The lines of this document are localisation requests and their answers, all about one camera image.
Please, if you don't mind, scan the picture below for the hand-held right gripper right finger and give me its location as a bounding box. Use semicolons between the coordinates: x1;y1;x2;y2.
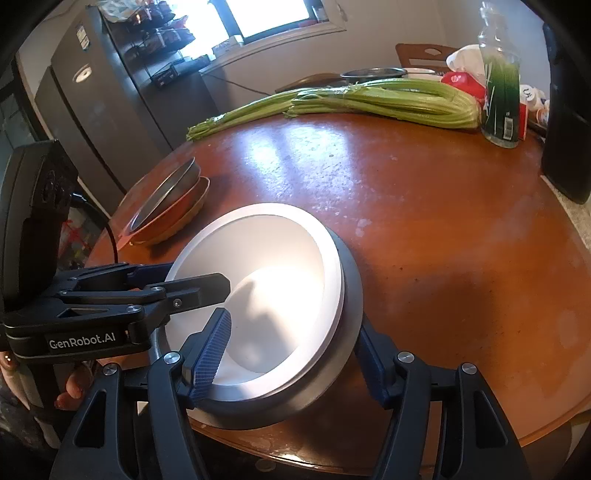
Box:
355;318;532;480

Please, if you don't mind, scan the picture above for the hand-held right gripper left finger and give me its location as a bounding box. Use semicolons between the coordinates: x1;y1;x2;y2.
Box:
53;307;233;480

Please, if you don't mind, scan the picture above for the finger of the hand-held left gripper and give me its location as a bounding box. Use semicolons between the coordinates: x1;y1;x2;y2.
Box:
60;272;232;325
53;263;174;297

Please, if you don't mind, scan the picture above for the large steel bowl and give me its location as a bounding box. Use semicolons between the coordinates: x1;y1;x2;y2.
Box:
150;231;365;432

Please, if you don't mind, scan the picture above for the yellow plate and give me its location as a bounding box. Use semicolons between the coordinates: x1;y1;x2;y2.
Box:
131;178;211;246

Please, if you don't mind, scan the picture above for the pink plate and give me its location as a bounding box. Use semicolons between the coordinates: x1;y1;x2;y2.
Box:
120;175;209;244

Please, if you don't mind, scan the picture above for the steel plate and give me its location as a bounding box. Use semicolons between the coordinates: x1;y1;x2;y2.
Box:
127;157;201;234

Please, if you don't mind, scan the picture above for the person's left hand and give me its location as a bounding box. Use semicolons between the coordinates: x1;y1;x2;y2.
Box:
54;367;95;411

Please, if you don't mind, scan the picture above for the grey refrigerator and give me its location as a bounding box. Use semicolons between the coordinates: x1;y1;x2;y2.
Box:
34;7;208;199

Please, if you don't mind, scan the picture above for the thin celery bunch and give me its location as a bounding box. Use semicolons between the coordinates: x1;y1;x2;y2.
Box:
186;88;301;141

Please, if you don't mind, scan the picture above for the black tray shelf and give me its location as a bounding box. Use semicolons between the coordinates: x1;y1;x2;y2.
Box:
150;59;201;88

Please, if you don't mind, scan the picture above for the glass door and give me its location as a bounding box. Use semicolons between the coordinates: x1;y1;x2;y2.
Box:
0;60;47;153

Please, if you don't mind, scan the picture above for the wooden chair with curved back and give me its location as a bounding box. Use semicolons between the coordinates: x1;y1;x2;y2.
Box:
276;73;345;94

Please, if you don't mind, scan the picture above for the white carton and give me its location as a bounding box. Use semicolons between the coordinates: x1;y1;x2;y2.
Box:
212;34;245;58

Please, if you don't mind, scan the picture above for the white printed mat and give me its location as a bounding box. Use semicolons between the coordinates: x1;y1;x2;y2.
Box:
551;178;591;259

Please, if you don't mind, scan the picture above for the thick celery bunch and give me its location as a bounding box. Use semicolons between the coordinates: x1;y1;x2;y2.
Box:
284;78;483;130

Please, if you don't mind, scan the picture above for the small steel bowl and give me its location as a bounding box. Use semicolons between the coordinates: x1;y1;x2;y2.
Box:
340;68;407;86

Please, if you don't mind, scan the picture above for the window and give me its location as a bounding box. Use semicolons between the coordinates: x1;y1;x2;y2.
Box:
185;0;347;47

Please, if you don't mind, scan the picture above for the clear glass bottle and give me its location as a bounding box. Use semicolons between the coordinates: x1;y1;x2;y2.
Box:
478;1;522;149

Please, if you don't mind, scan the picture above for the red package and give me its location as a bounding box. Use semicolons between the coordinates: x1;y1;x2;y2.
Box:
440;71;486;106

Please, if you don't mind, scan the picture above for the black thermos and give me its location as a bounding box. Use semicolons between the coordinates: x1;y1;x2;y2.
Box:
540;21;591;206

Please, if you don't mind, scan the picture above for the wooden chair with cutout back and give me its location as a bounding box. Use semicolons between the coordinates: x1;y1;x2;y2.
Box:
396;43;460;70

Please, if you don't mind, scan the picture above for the white plastic bag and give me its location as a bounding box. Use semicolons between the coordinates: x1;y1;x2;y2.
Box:
445;44;485;86

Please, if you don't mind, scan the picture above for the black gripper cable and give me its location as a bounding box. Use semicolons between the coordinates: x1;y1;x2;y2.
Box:
71;194;118;266

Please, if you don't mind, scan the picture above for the black wall cable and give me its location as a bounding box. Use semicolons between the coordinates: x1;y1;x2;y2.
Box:
222;76;278;93

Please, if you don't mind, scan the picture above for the wire condiment rack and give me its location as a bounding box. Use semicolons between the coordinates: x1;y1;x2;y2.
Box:
99;0;195;56

